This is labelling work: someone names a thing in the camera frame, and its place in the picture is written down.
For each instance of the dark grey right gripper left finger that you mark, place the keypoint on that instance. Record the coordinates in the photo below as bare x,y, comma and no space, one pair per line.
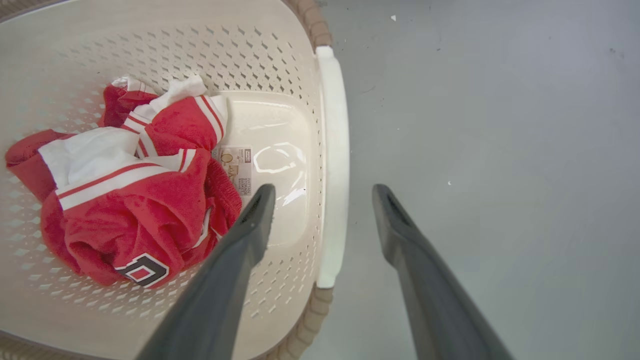
220,295

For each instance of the paper product label sticker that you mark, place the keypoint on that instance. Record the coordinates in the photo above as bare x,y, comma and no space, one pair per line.
239,167

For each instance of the red and white jersey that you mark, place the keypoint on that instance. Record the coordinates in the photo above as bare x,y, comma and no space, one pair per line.
135,200

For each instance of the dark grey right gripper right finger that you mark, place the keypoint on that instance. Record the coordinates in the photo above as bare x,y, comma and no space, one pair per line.
435,295

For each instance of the beige perforated plastic laundry basket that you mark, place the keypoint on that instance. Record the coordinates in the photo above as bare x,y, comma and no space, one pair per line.
280,65

